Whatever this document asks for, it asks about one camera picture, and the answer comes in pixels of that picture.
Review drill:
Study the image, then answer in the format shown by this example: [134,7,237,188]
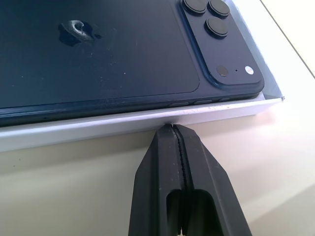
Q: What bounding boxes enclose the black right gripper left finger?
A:
[127,123,185,236]

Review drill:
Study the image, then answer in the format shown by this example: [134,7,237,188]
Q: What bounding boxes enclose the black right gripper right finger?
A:
[173,124,253,236]

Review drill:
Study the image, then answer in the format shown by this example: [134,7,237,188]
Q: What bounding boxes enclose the dark blue smartphone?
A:
[0,0,265,128]

